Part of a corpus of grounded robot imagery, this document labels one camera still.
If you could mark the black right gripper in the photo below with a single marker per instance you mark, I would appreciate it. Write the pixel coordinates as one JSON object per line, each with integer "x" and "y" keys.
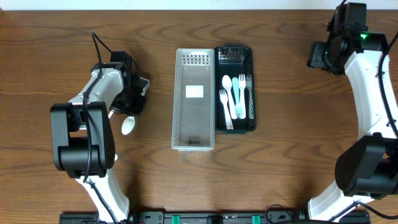
{"x": 315, "y": 57}

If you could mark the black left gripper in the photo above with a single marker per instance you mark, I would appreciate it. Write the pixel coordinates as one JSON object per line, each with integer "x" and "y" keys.
{"x": 131, "y": 104}

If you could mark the white plastic spoon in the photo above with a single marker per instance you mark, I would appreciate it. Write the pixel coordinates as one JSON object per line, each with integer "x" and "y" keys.
{"x": 227, "y": 85}
{"x": 128, "y": 125}

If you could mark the white plastic fork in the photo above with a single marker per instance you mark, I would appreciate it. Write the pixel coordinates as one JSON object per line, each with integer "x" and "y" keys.
{"x": 224, "y": 101}
{"x": 238, "y": 107}
{"x": 242, "y": 86}

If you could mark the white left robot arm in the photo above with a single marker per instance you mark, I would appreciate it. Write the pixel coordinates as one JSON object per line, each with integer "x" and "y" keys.
{"x": 83, "y": 142}

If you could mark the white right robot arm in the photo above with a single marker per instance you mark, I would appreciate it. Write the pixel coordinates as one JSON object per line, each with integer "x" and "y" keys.
{"x": 367, "y": 171}

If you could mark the clear white plastic basket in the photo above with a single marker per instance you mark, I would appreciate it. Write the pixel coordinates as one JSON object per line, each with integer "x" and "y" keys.
{"x": 193, "y": 126}

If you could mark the dark green plastic basket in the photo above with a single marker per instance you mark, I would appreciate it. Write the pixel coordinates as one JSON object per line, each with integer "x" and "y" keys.
{"x": 233, "y": 60}

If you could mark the black aluminium rail with clips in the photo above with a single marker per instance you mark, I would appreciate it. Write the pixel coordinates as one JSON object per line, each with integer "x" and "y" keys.
{"x": 273, "y": 215}

